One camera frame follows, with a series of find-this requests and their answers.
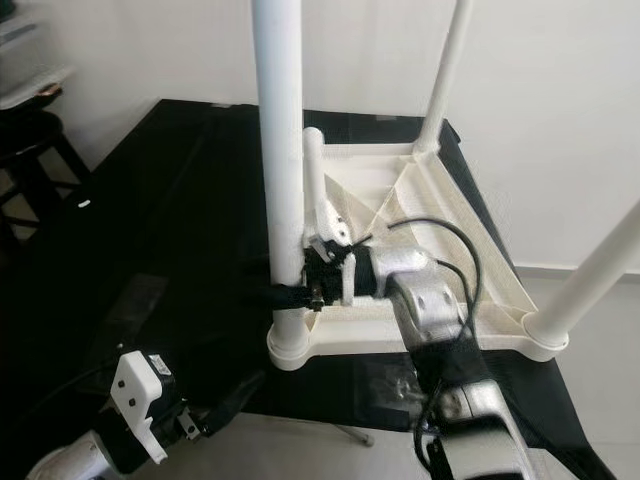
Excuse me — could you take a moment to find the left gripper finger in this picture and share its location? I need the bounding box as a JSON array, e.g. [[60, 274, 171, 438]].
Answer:
[[205, 375, 266, 436]]

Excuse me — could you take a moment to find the glossy dark tape strip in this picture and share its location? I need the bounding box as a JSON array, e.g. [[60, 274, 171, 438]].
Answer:
[[105, 275, 171, 331]]

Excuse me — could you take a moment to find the white plastic table top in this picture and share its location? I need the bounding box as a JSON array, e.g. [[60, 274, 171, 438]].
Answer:
[[265, 135, 571, 373]]

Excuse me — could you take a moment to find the black round stool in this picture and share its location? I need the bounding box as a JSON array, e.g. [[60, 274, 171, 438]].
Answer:
[[0, 105, 91, 251]]

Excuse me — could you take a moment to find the clear plastic storage box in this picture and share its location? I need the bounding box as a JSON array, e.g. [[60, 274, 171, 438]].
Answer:
[[0, 10, 61, 96]]

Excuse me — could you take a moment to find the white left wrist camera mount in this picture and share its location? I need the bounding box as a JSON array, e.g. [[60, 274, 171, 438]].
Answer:
[[112, 350, 181, 466]]

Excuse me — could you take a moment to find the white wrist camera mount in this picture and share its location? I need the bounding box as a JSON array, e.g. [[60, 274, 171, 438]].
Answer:
[[310, 205, 356, 306], [112, 350, 181, 466]]

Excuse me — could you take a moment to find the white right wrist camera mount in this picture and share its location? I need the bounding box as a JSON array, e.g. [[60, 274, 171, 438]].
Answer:
[[310, 205, 356, 306]]

